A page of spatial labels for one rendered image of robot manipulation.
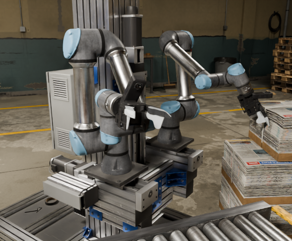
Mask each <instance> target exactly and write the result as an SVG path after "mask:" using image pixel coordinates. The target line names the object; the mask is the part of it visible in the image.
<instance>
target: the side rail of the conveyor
mask: <svg viewBox="0 0 292 241"><path fill-rule="evenodd" d="M253 211H256V212H258V213H259V214H260V215H262V216H263V217H264V218H265V219H267V220H268V221H270V214H271V206H270V205H269V204H268V203H266V202H265V201H263V200H262V201H258V202H254V203H249V204H245V205H241V206H237V207H233V208H227V209H223V210H219V211H215V212H210V213H206V214H202V215H198V216H194V217H189V218H185V219H180V220H176V221H171V222H167V223H163V224H159V225H155V226H150V227H146V228H142V229H138V230H132V231H128V232H124V233H120V234H116V235H111V236H107V237H103V238H99V239H95V240H90V241H137V240H139V239H145V240H146V241H152V239H153V238H154V237H155V236H156V235H160V234H161V235H163V236H164V237H165V238H166V239H167V241H170V240H169V237H170V235H171V233H172V232H174V231H175V230H180V231H181V232H182V233H183V235H184V236H185V237H186V238H187V236H186V233H187V230H188V229H189V228H190V227H192V226H196V227H198V228H199V229H200V230H201V232H202V233H203V227H204V225H205V224H207V223H209V222H212V223H214V224H215V225H216V226H217V227H218V224H219V222H220V221H221V220H222V219H229V220H230V221H231V222H232V223H233V221H234V218H235V217H236V216H238V215H243V216H244V217H245V218H246V219H248V216H249V214H250V213H251V212H253ZM203 234H204V233H203ZM206 237H207V236H206ZM187 239H188V238H187ZM188 241H190V240H189V239H188ZM209 241H210V240H209Z"/></svg>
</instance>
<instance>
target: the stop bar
mask: <svg viewBox="0 0 292 241"><path fill-rule="evenodd" d="M271 210H272V211H273V212H274V213H276V214H277V215H279V216H280V217H281V218H283V219H284V220H285V221H287V222H288V223H290V224H291V225H292V214H290V213H289V212H287V211H286V210H284V209H283V208H281V207H280V206H278V205H274V206H272V207H271Z"/></svg>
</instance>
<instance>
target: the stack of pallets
mask: <svg viewBox="0 0 292 241"><path fill-rule="evenodd" d="M286 40H289V42H288V43H286ZM282 46H286V48H282ZM280 52H284V54H281V55H280ZM273 56H274V66H273V67H274V69H275V70H274V73H271V79H270V84H271V86H272V88H271V90H282V91H281V92H284V93H290V92H292V37H290V38H279V42H278V44H275V50H273ZM281 58H284V60H281ZM281 64H284V65H283V66H281ZM281 70H285V71H282V72H281ZM278 76H281V77H278ZM277 82H280V83H277Z"/></svg>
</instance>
